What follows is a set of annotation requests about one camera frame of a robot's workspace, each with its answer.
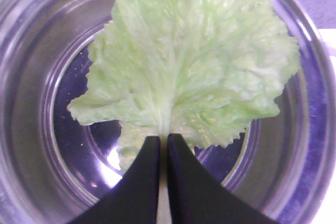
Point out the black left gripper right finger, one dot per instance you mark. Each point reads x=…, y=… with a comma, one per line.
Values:
x=196, y=197

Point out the pale green electric cooking pot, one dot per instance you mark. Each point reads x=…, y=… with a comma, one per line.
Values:
x=53, y=169

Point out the cream bear serving tray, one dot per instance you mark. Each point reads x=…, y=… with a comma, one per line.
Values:
x=328, y=37

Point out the green lettuce leaf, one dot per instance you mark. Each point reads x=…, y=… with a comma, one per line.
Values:
x=201, y=68

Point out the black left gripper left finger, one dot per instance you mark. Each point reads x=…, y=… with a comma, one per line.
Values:
x=134, y=199

